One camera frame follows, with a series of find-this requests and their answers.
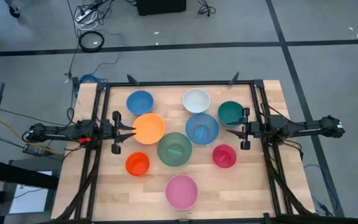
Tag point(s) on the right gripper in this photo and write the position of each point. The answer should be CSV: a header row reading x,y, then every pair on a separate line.
x,y
246,143

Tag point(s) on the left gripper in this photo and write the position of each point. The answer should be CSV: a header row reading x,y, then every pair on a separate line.
x,y
116,146

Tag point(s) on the dark green bowl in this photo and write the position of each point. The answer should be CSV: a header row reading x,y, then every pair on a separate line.
x,y
228,110

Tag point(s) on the large orange bowl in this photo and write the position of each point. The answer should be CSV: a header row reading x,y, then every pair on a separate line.
x,y
149,129

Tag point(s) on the small blue bowl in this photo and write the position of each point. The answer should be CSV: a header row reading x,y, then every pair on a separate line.
x,y
139,102

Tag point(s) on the small crimson bowl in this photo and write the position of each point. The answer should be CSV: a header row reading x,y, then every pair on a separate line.
x,y
225,160

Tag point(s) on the small orange-red bowl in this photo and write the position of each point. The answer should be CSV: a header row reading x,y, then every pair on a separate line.
x,y
137,164

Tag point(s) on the large translucent blue bowl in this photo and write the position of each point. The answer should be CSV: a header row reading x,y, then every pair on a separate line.
x,y
197,124

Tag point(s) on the large translucent green bowl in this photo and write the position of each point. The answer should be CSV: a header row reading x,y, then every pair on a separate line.
x,y
169,143

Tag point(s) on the white bowl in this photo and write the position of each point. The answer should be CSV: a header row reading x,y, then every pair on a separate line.
x,y
196,100

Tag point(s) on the large pink bowl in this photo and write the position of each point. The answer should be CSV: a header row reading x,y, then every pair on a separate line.
x,y
181,192

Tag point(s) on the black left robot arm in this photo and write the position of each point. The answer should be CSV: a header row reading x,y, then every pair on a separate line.
x,y
57,133

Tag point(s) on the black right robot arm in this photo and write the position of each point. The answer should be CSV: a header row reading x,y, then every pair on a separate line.
x,y
300,127

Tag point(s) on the small black device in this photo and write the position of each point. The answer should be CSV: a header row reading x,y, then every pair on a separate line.
x,y
75,84

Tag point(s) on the white panel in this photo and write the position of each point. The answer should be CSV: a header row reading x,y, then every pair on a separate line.
x,y
30,193

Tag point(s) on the black furniture beam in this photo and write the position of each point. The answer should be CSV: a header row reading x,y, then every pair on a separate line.
x,y
17,175

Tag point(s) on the white power strip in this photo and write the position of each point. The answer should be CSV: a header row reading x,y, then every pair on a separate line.
x,y
84,15

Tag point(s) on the black box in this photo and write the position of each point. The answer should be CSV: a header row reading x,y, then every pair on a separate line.
x,y
161,7

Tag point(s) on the black chair caster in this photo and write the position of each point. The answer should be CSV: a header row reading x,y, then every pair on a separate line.
x,y
12,12

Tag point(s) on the black frame brace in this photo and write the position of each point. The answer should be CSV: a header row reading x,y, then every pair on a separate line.
x,y
132,80
234,78

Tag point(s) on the black aluminium frame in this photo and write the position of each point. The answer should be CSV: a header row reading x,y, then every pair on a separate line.
x,y
179,83

